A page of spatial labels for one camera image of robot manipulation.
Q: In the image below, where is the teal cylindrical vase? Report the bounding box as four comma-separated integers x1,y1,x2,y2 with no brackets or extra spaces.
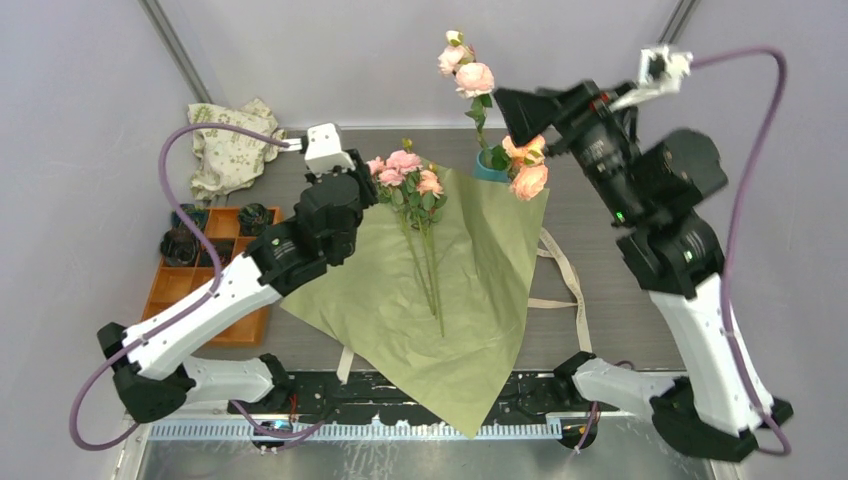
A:
472,149,510,184

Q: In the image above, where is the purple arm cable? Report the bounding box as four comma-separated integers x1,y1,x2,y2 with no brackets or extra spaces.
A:
69,123,333,454
563,46,793,458

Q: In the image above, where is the dark rolled fabric middle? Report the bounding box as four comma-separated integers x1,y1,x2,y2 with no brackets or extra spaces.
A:
197,240,236,269

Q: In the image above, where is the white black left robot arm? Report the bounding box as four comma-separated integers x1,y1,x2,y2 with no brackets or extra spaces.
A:
97,159,377,424

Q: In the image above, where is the pink flower bouquet orange paper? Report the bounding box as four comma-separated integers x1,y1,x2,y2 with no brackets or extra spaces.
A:
366,138,448,336

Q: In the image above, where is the green wrapping paper sheet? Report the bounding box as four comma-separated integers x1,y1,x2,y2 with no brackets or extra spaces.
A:
281,168,548,438

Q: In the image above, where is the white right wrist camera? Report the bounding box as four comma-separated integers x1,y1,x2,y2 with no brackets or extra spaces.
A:
609,44,694,112

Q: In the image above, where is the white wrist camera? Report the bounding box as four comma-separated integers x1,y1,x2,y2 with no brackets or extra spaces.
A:
280,123,355,177
609,44,694,112

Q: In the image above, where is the crumpled printed cloth bag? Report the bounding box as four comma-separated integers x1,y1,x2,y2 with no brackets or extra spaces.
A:
187,98,286,201

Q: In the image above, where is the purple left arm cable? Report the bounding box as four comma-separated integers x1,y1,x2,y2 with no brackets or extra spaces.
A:
69,123,333,454

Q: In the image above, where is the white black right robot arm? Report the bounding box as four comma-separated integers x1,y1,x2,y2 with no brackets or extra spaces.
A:
493,81,793,463

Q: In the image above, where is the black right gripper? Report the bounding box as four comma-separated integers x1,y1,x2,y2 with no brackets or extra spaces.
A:
484,76,638,220

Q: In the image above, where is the beige satin ribbon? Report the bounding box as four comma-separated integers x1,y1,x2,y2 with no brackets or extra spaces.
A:
336,228,594,386

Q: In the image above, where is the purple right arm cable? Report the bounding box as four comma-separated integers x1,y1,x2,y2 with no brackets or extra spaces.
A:
563,46,793,458

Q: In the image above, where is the dark rolled fabric top left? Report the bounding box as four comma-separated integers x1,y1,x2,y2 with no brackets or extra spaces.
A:
170,203,209,231

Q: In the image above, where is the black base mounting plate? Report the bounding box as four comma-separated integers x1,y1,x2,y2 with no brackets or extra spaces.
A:
227,371,611,448

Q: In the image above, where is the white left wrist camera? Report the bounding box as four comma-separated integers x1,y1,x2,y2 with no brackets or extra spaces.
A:
280,123,355,177

